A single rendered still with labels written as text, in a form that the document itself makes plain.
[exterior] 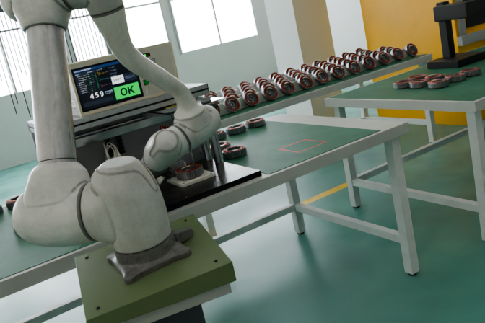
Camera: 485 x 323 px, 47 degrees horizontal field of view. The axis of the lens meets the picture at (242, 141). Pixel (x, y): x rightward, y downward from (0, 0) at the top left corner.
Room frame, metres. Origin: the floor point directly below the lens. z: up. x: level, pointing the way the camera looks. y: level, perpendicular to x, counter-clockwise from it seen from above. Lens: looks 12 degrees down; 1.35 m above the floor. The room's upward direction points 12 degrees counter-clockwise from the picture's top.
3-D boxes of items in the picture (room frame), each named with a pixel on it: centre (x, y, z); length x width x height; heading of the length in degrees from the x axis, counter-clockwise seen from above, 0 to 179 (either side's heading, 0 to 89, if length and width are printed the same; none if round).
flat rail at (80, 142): (2.21, 0.39, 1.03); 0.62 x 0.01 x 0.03; 119
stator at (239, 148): (2.48, 0.05, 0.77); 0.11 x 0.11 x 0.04
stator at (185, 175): (2.18, 0.24, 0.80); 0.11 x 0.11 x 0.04
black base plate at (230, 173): (2.13, 0.35, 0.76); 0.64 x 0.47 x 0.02; 119
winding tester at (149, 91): (2.41, 0.49, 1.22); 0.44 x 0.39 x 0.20; 119
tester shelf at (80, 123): (2.40, 0.50, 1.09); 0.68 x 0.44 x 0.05; 119
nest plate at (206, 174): (2.18, 0.24, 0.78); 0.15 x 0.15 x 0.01; 29
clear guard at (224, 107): (2.21, 0.19, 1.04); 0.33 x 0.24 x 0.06; 29
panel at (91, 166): (2.34, 0.46, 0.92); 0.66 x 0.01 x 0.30; 119
